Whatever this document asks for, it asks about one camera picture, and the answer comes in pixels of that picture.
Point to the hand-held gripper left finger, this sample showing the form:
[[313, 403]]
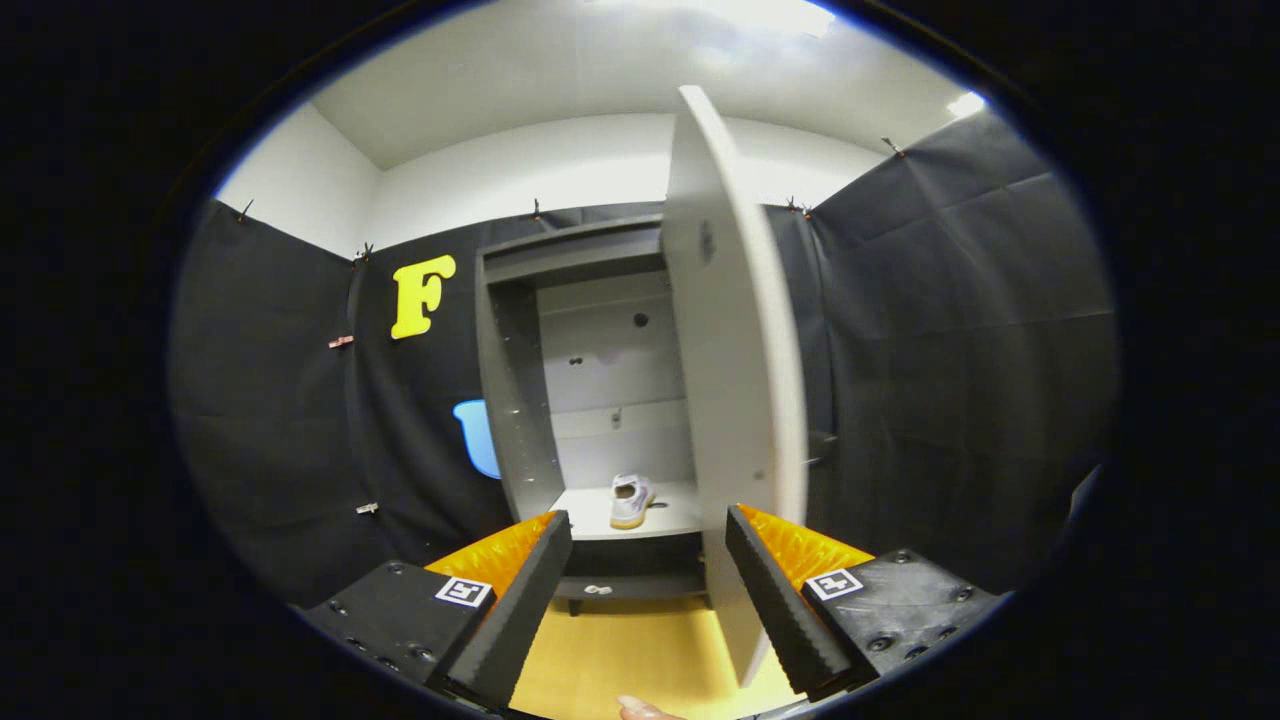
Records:
[[525, 600]]

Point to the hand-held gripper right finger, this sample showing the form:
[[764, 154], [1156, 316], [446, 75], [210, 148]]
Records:
[[775, 600]]

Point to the white shoe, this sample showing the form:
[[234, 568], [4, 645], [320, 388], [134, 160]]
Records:
[[631, 500]]

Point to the grey shoe cabinet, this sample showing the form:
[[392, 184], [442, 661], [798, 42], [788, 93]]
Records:
[[515, 400]]

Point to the black backdrop cloth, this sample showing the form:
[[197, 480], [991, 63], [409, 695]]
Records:
[[950, 350]]

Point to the short ceiling light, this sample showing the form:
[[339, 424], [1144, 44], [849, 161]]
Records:
[[966, 104]]

